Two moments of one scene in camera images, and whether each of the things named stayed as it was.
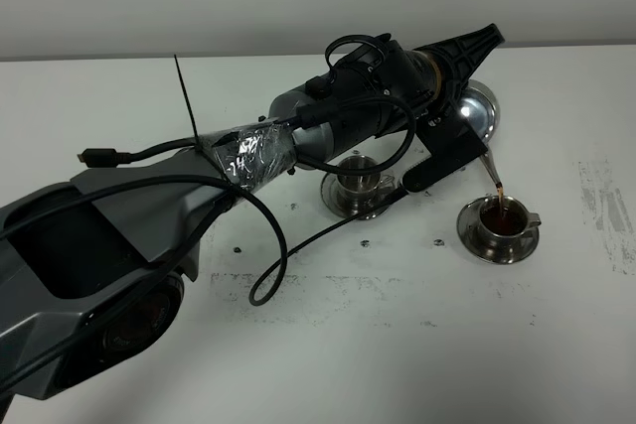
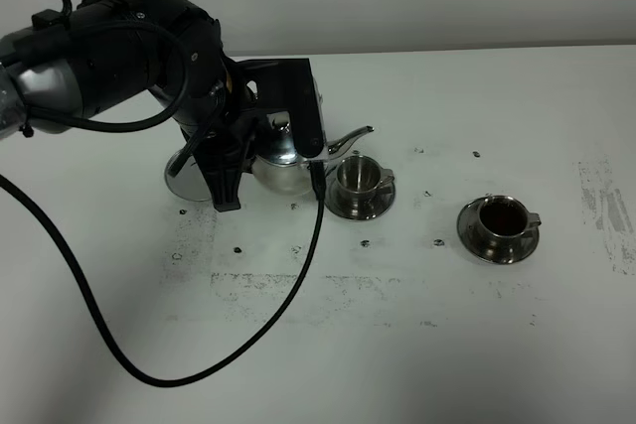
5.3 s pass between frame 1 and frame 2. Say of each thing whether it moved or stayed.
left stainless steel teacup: stayed
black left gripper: moved
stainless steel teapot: moved
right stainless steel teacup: stayed
